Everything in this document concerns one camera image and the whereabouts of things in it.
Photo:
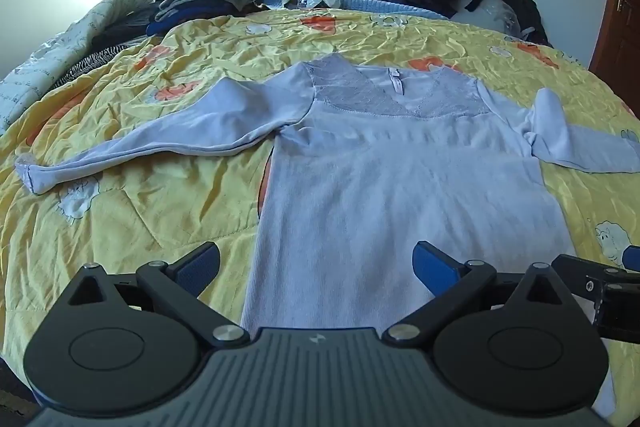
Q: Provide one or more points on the black-and-white striped cloth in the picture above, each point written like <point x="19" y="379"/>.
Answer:
<point x="90" y="62"/>

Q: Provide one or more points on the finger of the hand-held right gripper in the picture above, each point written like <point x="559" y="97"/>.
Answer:
<point x="633" y="257"/>
<point x="590" y="277"/>

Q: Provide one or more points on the blue knitted blanket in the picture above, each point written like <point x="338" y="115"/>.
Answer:
<point x="390" y="6"/>

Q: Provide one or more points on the light blue long-sleeve shirt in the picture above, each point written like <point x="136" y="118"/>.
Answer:
<point x="375" y="187"/>

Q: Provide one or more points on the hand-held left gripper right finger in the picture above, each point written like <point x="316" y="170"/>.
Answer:
<point x="430" y="264"/>

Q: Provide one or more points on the light grey quilt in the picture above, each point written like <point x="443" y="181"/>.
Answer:
<point x="40" y="57"/>

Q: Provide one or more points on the yellow printed quilt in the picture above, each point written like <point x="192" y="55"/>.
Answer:
<point x="150" y="217"/>

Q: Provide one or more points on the clear plastic bedding bag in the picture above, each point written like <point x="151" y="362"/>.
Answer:
<point x="490" y="14"/>

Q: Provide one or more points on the black backpack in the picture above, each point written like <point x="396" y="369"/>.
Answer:
<point x="525" y="14"/>

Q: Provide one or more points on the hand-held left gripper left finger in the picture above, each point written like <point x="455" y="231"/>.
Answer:
<point x="202" y="264"/>

